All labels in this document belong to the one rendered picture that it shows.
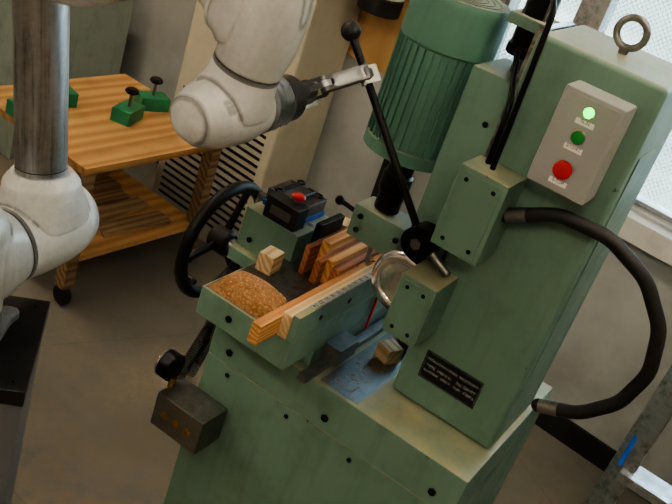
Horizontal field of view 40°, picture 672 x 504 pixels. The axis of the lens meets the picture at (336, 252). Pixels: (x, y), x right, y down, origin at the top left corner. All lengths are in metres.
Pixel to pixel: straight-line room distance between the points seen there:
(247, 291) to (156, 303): 1.60
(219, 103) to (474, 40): 0.51
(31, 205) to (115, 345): 1.23
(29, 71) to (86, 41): 2.16
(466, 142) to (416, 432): 0.53
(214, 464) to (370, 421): 0.42
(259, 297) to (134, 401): 1.22
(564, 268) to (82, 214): 0.95
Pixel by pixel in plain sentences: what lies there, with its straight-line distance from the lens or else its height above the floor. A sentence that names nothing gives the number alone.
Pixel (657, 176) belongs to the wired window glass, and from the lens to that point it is 3.08.
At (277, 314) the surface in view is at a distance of 1.62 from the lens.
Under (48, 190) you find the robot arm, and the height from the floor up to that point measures 0.92.
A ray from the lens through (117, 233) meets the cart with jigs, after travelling 3.24.
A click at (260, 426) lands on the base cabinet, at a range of 1.87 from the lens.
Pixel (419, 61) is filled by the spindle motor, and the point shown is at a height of 1.39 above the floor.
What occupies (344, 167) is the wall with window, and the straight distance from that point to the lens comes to 3.55.
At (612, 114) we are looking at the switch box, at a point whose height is 1.47.
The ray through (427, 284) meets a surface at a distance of 1.58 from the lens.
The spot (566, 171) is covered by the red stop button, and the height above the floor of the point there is 1.36.
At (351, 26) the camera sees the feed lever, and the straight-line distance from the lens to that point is 1.61.
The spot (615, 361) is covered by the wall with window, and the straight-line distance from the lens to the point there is 3.20.
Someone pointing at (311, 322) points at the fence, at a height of 0.93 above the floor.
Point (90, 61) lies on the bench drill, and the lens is 4.01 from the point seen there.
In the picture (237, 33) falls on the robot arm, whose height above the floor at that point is 1.44.
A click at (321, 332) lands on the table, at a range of 1.72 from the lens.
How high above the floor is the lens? 1.80
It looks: 27 degrees down
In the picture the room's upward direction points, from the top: 19 degrees clockwise
